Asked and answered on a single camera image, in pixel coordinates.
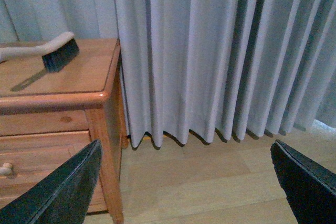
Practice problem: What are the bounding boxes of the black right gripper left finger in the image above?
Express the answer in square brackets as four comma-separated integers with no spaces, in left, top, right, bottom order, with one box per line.
[1,140,102,223]

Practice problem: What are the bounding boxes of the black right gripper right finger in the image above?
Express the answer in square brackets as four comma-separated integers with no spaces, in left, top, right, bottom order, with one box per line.
[270,140,335,223]

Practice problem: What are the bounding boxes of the light grey curtain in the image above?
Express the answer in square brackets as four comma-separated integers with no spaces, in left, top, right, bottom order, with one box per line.
[1,0,335,147]

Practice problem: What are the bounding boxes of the wooden nightstand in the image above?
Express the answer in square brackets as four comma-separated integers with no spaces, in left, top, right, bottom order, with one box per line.
[1,38,125,223]

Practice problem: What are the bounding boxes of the beige hand brush black bristles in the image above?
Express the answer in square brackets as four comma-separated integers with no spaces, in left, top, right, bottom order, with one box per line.
[1,31,80,73]

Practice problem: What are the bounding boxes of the beige drawer knob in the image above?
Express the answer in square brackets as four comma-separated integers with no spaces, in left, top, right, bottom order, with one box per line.
[0,163,14,176]

